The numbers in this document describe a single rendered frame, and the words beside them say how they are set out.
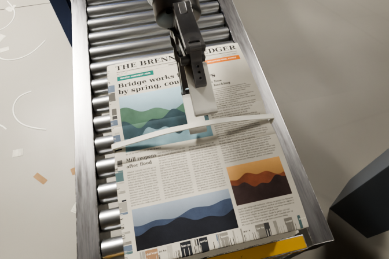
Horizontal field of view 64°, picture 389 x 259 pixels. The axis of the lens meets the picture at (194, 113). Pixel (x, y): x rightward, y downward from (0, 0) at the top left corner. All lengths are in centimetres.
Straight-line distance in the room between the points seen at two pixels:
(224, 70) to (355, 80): 159
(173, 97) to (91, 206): 34
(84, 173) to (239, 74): 44
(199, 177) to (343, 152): 140
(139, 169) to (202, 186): 11
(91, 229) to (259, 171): 41
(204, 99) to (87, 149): 50
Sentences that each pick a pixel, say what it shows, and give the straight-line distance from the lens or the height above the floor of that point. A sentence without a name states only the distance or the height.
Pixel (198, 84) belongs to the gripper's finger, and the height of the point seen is 121.
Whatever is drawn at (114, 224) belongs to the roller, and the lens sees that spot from 77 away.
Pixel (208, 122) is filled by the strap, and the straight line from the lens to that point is 53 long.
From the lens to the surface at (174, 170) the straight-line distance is 52.
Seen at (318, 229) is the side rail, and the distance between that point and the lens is 79.
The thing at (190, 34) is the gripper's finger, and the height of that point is 124.
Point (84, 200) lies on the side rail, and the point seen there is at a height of 80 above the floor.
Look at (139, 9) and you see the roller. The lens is 116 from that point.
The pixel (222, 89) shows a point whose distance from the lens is 60.
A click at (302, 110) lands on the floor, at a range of 190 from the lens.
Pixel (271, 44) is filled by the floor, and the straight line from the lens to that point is 218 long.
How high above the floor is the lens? 152
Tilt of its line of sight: 59 degrees down
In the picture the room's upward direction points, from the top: straight up
